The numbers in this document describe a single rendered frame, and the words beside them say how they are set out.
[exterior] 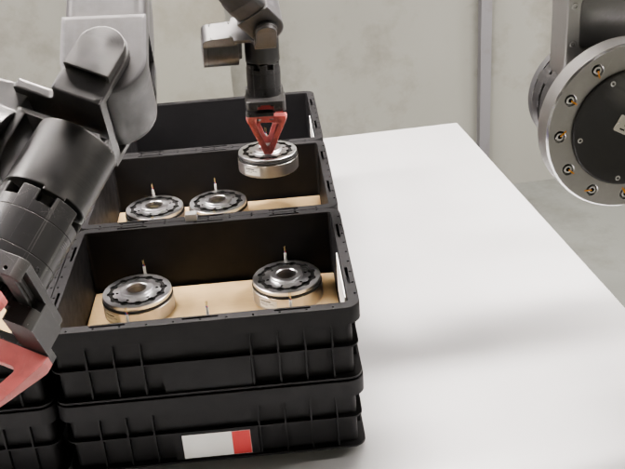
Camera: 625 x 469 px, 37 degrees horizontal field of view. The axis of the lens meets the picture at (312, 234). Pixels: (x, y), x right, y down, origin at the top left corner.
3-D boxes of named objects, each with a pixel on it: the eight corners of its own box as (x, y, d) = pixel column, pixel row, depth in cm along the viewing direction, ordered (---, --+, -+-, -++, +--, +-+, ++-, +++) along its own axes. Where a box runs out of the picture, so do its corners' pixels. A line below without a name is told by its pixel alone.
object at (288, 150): (294, 140, 164) (294, 138, 164) (299, 161, 155) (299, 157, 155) (238, 145, 164) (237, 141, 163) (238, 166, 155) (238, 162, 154)
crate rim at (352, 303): (339, 221, 142) (339, 207, 141) (362, 322, 115) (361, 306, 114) (79, 244, 141) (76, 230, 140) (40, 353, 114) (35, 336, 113)
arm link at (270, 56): (280, 27, 148) (275, 20, 153) (237, 30, 147) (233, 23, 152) (282, 69, 151) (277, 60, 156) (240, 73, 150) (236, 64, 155)
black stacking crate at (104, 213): (326, 199, 173) (323, 142, 168) (341, 274, 146) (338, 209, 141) (114, 218, 172) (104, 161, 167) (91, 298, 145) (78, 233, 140)
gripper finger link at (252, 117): (248, 159, 155) (245, 105, 151) (248, 145, 161) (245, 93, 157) (289, 157, 155) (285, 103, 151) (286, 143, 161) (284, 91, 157)
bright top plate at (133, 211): (181, 194, 168) (181, 192, 167) (185, 217, 159) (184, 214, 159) (126, 202, 166) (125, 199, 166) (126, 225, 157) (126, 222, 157)
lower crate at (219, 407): (346, 334, 151) (342, 270, 146) (368, 453, 124) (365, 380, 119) (101, 356, 150) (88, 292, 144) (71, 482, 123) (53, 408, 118)
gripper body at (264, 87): (246, 113, 151) (243, 69, 148) (246, 96, 160) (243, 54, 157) (285, 111, 151) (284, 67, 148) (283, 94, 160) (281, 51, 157)
